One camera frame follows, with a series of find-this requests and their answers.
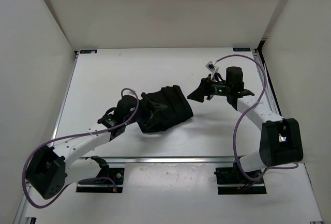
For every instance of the blue label corner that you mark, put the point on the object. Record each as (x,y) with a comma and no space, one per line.
(241,49)
(88,51)

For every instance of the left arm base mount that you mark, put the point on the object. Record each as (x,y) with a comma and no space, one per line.
(108,180)

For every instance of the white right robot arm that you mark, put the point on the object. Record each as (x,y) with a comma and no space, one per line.
(280,140)

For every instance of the aluminium front rail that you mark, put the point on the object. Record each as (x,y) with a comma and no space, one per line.
(178,159)

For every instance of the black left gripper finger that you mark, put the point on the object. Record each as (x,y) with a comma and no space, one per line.
(151,127)
(149,104)

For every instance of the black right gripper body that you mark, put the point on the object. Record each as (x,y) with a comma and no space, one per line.
(220,88)

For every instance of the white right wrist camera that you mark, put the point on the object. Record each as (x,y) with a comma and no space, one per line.
(211,66)

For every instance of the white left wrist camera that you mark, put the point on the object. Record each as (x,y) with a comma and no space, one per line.
(131,93)

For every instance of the blue label left corner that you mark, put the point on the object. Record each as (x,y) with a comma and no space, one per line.
(88,51)

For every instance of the aluminium right side rail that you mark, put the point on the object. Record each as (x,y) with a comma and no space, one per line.
(269,91)

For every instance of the blue label right corner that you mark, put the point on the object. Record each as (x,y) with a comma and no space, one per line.
(241,49)

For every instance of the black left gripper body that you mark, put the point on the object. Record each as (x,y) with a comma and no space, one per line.
(143,113)

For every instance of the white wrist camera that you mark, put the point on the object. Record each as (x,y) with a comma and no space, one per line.
(211,66)
(131,93)

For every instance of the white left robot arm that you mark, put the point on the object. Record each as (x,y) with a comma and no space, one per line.
(49,169)

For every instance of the black pleated skirt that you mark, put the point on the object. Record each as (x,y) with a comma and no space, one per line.
(178,109)

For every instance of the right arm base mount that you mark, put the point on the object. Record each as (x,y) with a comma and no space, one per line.
(230,181)

